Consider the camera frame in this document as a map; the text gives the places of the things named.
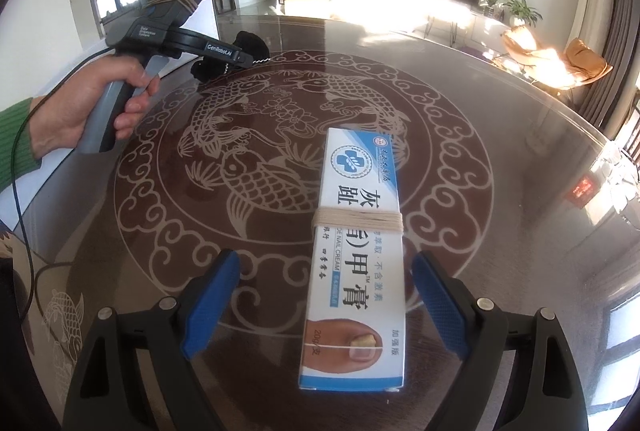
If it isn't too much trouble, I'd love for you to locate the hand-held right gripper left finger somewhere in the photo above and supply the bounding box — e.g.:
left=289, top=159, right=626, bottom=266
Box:
left=62, top=248, right=242, bottom=431

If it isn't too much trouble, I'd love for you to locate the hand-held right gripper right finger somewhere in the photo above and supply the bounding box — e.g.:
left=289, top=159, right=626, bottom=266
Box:
left=411, top=251, right=590, bottom=431

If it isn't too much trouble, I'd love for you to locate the black plush hair band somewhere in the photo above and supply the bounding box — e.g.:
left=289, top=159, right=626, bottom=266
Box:
left=190, top=31, right=271, bottom=82

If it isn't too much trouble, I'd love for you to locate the white blue ointment box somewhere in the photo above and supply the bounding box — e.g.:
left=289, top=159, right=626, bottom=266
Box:
left=298, top=127, right=407, bottom=394

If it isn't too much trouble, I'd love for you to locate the person's left forearm green sleeve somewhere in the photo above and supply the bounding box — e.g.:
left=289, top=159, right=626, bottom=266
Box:
left=0, top=96, right=48, bottom=194

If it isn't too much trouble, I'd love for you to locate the patterned glass desktop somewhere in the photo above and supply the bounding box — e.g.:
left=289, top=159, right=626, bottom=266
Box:
left=0, top=3, right=640, bottom=431

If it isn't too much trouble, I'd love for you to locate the person's left hand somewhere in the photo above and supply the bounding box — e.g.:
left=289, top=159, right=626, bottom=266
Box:
left=29, top=58, right=162, bottom=148

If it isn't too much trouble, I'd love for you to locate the orange lounge chair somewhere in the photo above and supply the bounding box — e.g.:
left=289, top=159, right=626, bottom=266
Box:
left=501, top=25, right=615, bottom=90

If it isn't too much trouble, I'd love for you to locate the white television stand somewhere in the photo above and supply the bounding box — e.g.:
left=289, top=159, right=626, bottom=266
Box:
left=425, top=3, right=511, bottom=46

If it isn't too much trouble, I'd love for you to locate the green potted plant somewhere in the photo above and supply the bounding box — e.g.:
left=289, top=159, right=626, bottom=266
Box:
left=502, top=0, right=543, bottom=28

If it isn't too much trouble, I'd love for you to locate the grey curtain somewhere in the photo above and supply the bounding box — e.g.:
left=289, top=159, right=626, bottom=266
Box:
left=575, top=0, right=640, bottom=136

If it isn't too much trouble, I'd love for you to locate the thin black cable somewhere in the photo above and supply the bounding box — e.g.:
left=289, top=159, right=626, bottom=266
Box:
left=10, top=51, right=108, bottom=317

